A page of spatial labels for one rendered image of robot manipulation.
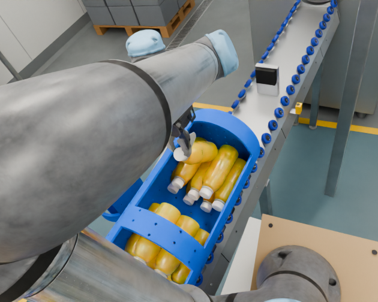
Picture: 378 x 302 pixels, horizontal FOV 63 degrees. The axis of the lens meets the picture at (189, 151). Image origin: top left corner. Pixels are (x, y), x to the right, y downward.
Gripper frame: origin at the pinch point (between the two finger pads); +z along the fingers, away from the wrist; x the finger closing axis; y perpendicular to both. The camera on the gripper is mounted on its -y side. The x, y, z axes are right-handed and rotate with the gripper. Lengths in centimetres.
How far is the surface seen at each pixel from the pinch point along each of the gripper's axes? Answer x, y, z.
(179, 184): 3.6, -1.7, 15.6
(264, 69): 0, 65, 19
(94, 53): 284, 188, 130
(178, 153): 0.2, -0.3, -0.2
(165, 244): -7.5, -23.1, 5.9
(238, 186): -14.2, 4.5, 16.1
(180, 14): 195, 273, 119
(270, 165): -14, 32, 41
